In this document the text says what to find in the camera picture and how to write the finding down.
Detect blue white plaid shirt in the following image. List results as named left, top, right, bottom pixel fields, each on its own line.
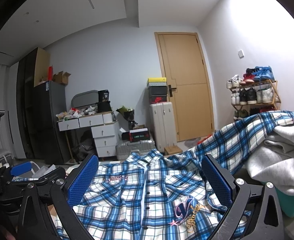
left=52, top=110, right=294, bottom=240

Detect grey hoodie pile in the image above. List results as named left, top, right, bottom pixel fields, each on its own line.
left=246, top=125, right=294, bottom=196

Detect silver flat suitcase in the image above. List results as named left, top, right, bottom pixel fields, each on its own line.
left=115, top=140, right=156, bottom=161

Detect white drawer desk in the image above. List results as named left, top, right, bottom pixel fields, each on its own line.
left=57, top=112, right=121, bottom=158

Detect wooden shoe rack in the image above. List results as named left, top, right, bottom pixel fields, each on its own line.
left=227, top=79, right=282, bottom=121

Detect grey oval mirror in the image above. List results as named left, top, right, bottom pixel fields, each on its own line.
left=71, top=90, right=99, bottom=109

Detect black shoe box with red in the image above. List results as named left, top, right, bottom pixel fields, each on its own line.
left=121, top=128, right=150, bottom=142

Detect open cardboard box on fridge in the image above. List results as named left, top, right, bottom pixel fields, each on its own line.
left=53, top=71, right=71, bottom=86

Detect white upright suitcase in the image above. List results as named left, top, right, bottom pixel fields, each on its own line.
left=150, top=102, right=177, bottom=153

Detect stacked shoe boxes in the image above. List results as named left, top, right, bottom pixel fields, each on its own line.
left=147, top=77, right=168, bottom=104

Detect tan wooden door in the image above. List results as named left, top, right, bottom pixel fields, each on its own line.
left=155, top=32, right=214, bottom=141

